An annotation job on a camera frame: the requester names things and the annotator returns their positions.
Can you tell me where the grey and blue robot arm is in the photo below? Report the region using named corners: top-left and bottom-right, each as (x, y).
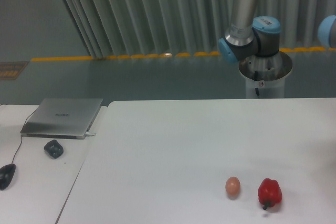
top-left (218, 0), bottom-right (335, 63)

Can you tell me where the small black plastic holder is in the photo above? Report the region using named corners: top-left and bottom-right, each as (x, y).
top-left (44, 140), bottom-right (64, 159)

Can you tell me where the black pedestal cable with tag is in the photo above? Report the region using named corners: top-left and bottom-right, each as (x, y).
top-left (253, 70), bottom-right (265, 97)

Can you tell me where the white usb plug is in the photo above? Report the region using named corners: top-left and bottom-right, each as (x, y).
top-left (85, 132), bottom-right (96, 137)

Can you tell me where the black computer mouse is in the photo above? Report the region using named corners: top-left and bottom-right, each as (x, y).
top-left (0, 164), bottom-right (16, 190)

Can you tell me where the red bell pepper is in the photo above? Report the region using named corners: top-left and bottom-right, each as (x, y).
top-left (258, 178), bottom-right (282, 210)

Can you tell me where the silver closed laptop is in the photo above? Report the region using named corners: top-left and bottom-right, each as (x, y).
top-left (20, 98), bottom-right (103, 140)

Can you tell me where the black mouse cable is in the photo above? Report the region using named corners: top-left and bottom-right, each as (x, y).
top-left (9, 108), bottom-right (40, 166)

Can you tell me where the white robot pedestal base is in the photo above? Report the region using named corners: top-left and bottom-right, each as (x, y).
top-left (238, 51), bottom-right (293, 99)

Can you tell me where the grey pleated curtain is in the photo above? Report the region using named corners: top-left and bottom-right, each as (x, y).
top-left (64, 0), bottom-right (335, 59)

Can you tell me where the brown egg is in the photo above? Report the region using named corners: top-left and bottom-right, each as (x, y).
top-left (225, 177), bottom-right (240, 196)

